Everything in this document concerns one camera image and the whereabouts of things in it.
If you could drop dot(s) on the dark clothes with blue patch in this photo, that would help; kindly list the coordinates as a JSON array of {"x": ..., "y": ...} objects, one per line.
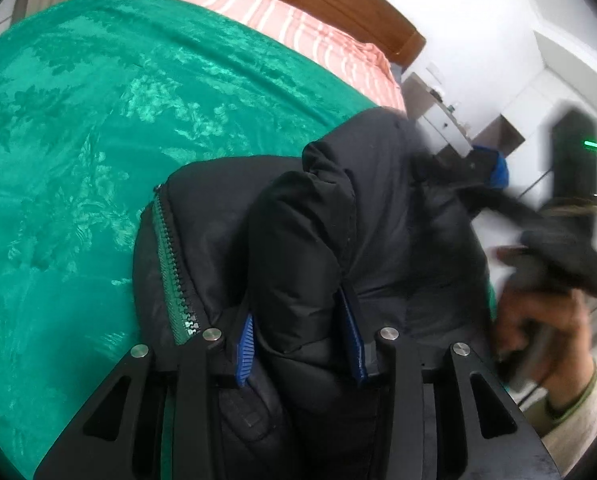
[{"x": 485, "y": 165}]

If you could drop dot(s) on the green patterned blanket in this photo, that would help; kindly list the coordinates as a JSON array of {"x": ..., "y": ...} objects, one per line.
[{"x": 78, "y": 160}]

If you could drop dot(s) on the white nightstand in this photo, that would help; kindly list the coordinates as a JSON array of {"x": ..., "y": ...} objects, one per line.
[{"x": 443, "y": 120}]

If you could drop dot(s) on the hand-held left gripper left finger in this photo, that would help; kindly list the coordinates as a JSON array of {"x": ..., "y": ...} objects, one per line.
[{"x": 246, "y": 345}]

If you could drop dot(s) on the black puffer jacket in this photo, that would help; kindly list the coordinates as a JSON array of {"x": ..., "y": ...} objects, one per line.
[{"x": 303, "y": 240}]

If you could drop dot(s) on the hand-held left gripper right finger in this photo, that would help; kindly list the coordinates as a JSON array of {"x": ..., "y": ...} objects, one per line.
[{"x": 356, "y": 345}]

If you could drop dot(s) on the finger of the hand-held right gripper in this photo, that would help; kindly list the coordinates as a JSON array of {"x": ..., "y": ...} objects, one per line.
[{"x": 503, "y": 208}]

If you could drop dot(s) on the person's right forearm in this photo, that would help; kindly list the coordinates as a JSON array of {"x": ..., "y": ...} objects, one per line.
[{"x": 583, "y": 430}]

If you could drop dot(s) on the person's right hand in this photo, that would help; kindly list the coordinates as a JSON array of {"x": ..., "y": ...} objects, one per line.
[{"x": 563, "y": 330}]

